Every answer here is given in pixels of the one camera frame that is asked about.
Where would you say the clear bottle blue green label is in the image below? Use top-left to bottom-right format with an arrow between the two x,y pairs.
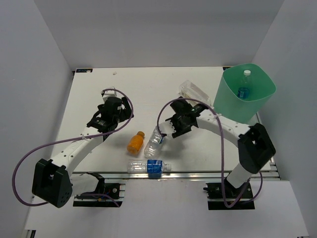
144,121 -> 174,159

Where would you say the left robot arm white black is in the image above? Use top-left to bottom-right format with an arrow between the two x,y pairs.
32,97 -> 133,208

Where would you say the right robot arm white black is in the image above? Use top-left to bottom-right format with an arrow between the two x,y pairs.
157,98 -> 276,198

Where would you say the green plastic bin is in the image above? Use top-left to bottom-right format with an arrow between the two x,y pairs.
213,63 -> 276,123

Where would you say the large clear square bottle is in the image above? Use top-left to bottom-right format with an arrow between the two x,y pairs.
179,80 -> 211,106

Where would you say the orange juice bottle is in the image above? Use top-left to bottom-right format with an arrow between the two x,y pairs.
127,131 -> 145,155

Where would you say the clear bottle dark blue label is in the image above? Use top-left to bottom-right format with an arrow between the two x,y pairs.
127,160 -> 171,174

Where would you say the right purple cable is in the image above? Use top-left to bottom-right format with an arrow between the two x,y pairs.
157,98 -> 264,208

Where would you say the purple cable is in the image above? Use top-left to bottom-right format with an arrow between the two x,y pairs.
157,98 -> 264,208
12,88 -> 134,207

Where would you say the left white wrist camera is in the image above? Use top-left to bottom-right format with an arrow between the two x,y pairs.
101,86 -> 117,103

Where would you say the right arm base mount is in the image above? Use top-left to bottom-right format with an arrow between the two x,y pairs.
203,182 -> 255,211

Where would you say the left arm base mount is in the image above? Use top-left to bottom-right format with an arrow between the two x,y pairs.
70,173 -> 125,208

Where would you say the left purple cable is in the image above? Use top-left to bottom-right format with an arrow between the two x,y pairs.
12,88 -> 134,207

